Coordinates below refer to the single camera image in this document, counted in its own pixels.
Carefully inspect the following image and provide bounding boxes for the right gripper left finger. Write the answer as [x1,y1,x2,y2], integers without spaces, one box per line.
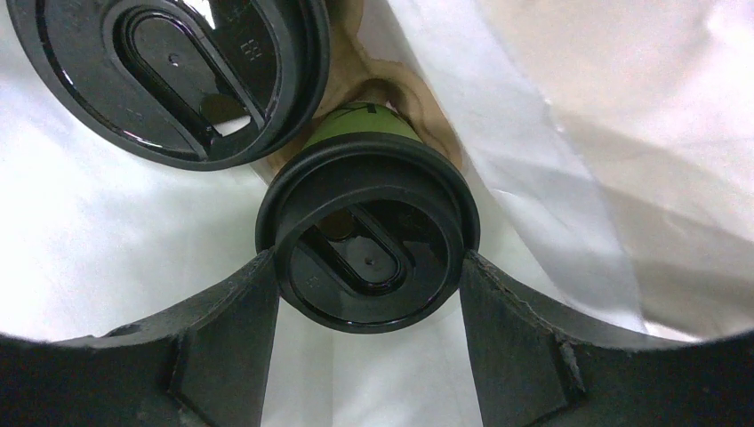
[1,251,279,426]

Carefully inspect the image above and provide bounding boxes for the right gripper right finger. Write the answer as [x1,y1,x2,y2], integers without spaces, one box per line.
[460,252,753,426]

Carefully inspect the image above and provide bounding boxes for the black plastic cup lid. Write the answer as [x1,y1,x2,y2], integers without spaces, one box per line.
[255,132,480,334]

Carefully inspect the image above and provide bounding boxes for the light blue paper bag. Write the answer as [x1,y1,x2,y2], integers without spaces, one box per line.
[1,1,753,426]

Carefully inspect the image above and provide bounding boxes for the green paper coffee cup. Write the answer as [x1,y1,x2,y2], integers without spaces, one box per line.
[304,101,421,148]

